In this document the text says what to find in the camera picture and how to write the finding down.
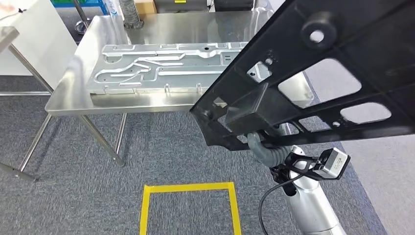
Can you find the stamped aluminium panel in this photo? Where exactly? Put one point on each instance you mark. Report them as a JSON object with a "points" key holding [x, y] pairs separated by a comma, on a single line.
{"points": [[146, 81]]}

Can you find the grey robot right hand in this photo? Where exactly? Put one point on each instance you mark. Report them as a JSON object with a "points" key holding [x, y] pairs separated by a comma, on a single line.
{"points": [[255, 146]]}

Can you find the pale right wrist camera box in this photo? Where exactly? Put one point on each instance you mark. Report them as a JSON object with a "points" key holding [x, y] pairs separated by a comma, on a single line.
{"points": [[334, 163]]}

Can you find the stainless steel workbench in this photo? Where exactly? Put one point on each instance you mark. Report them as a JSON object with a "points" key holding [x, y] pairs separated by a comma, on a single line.
{"points": [[178, 26]]}

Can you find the black case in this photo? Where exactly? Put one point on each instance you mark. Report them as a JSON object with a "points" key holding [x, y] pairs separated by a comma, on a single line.
{"points": [[233, 5], [194, 6]]}

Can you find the yellow floor tape square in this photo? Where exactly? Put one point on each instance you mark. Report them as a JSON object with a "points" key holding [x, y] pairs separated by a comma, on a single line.
{"points": [[188, 187]]}

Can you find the steel stanchion pole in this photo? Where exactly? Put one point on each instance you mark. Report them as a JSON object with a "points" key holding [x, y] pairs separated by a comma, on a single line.
{"points": [[82, 26]]}

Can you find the black plastic plate bracket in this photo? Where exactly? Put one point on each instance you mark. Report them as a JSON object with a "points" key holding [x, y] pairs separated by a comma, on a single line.
{"points": [[373, 39]]}

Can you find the blue metal frame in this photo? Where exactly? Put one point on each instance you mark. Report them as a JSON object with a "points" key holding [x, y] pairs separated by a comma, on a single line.
{"points": [[103, 8]]}

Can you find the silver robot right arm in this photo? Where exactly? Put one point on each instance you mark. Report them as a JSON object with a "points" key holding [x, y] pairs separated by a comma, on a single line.
{"points": [[311, 207]]}

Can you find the brown cardboard box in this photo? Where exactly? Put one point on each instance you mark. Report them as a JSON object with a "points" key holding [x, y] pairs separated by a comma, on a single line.
{"points": [[147, 6]]}

